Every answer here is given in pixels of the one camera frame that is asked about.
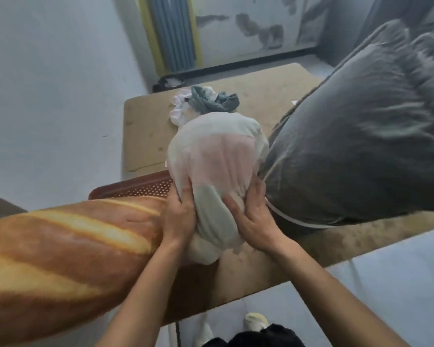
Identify person's left hand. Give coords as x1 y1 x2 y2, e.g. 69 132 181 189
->
161 176 198 250

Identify person's right hand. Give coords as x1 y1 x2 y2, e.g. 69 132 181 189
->
222 176 286 255

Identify white and pink pillow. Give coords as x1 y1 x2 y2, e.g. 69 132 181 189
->
166 111 270 266

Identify plain grey cushion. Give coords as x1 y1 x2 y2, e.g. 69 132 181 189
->
258 19 434 239

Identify bread loaf shaped pillow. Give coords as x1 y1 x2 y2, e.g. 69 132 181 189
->
0 197 167 346

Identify person's left forearm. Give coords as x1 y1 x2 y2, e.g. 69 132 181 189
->
95 236 183 347

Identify person's right forearm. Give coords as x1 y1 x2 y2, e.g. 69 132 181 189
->
267 237 411 347

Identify person's black trousers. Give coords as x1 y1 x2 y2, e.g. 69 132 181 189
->
202 323 306 347

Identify pink plastic basket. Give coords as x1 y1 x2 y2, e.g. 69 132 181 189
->
88 171 174 201

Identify wooden table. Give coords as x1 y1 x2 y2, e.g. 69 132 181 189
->
122 63 434 326

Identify grey cloth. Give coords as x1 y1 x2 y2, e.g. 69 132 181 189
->
188 85 241 114

